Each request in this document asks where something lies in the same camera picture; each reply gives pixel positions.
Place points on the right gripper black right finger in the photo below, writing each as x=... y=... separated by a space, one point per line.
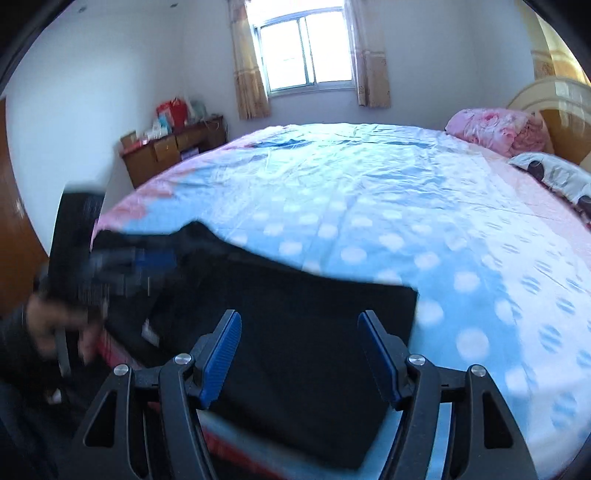
x=484 y=440

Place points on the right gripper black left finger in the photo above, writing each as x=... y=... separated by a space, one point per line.
x=143 y=424

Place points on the black pants with striped cuff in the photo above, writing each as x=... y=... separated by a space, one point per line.
x=299 y=378

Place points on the person's left hand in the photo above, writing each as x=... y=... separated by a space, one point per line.
x=44 y=318

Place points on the brown wooden door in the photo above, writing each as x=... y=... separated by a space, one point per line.
x=22 y=255

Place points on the brown wooden desk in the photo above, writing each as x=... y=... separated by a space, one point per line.
x=146 y=159

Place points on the blue and pink bed sheet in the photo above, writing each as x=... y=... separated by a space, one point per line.
x=501 y=265

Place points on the red gift bag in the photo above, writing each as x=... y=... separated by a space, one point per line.
x=175 y=111

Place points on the left beige curtain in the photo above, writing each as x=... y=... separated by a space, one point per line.
x=253 y=102

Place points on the beige curtain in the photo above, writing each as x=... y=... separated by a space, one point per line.
x=370 y=66
x=253 y=102

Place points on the grey patterned pillow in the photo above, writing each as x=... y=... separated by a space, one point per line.
x=562 y=177

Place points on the folded pink floral quilt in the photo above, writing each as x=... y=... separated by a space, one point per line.
x=503 y=131

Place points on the right beige curtain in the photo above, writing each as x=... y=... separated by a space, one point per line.
x=370 y=66

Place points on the cream and wood headboard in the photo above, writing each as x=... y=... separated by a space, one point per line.
x=564 y=105

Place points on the yellow curtain behind headboard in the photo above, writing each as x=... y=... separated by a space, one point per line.
x=551 y=56

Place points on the window with green frame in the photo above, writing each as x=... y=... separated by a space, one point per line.
x=303 y=46

